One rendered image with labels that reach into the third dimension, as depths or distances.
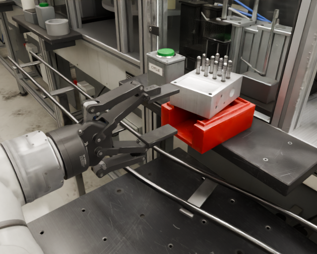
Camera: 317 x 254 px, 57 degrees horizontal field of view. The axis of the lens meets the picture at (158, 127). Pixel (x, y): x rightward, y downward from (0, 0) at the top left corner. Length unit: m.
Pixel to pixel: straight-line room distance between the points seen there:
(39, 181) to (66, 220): 0.38
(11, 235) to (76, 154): 0.13
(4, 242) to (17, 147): 0.12
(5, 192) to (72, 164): 0.09
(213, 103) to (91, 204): 0.43
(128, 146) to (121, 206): 0.31
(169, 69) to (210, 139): 0.20
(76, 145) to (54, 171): 0.04
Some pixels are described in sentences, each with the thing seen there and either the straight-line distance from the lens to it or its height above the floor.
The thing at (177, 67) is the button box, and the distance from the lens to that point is 0.69.
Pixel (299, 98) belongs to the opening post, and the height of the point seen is 0.99.
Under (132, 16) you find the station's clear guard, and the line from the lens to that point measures 1.03.
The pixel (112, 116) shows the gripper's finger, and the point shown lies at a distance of 0.46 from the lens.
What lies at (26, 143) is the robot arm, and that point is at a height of 1.04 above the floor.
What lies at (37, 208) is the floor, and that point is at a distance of 1.80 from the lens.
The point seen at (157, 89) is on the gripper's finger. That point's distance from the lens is 0.49.
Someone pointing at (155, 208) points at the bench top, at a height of 0.68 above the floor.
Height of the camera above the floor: 1.26
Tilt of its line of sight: 33 degrees down
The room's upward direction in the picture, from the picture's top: straight up
